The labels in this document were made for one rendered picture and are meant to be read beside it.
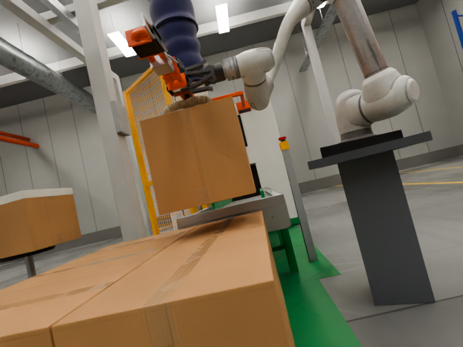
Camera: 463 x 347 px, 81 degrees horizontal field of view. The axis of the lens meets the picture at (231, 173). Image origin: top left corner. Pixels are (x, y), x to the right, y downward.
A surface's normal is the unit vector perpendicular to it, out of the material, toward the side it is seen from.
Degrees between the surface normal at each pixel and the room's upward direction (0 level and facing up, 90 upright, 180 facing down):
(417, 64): 90
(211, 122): 90
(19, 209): 90
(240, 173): 90
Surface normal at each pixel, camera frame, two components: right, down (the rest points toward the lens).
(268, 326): -0.10, -0.04
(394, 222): -0.37, 0.03
